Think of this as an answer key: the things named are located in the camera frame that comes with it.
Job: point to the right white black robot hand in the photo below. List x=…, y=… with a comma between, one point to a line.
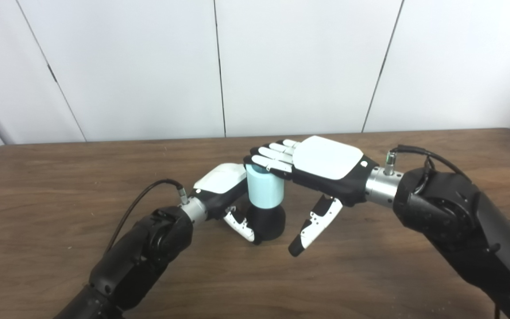
x=326, y=159

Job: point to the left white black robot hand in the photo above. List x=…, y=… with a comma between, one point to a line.
x=219, y=179

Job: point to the black flared nozzle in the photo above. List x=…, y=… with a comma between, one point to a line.
x=268, y=221

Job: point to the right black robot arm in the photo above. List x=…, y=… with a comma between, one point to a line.
x=458, y=221

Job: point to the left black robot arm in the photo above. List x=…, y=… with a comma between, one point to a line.
x=140, y=261

